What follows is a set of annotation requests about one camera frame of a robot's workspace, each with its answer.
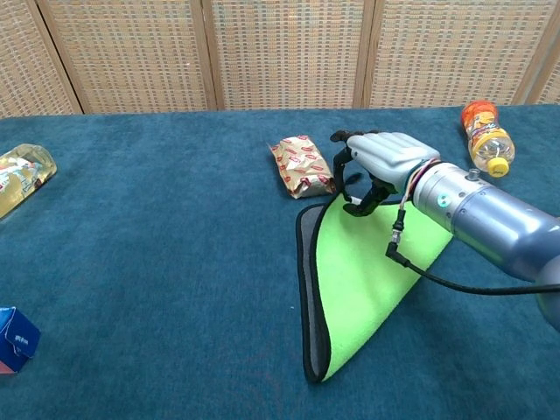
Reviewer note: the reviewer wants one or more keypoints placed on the beige red-print snack packet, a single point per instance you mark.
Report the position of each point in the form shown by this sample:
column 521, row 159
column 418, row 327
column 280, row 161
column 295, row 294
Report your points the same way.
column 302, row 168

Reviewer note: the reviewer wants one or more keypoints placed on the clear bottle with pale liquid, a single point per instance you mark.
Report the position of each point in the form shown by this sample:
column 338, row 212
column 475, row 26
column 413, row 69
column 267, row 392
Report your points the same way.
column 22, row 175

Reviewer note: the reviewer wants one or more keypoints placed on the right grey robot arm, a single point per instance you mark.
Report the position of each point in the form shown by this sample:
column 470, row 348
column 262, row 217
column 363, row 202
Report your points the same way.
column 494, row 219

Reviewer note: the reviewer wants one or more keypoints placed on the blue felt table cover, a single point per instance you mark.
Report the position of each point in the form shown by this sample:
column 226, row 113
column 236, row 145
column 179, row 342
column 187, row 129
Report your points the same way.
column 175, row 262

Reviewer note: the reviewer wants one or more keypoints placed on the woven wooden folding screen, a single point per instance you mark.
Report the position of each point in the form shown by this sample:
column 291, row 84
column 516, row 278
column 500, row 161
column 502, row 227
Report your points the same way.
column 284, row 52

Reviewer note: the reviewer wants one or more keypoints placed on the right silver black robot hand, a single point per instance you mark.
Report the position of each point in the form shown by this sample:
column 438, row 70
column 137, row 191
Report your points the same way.
column 389, row 153

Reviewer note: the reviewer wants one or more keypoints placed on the long blue cookie box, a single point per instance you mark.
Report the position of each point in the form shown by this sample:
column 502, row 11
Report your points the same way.
column 19, row 339

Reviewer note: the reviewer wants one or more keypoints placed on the orange-label bottle with yellow cap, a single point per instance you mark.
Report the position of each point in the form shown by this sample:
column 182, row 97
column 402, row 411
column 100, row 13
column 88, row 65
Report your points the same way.
column 487, row 140

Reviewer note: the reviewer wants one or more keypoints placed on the grey green-backed cloth mat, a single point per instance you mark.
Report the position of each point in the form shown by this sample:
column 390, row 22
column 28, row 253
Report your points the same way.
column 363, row 271

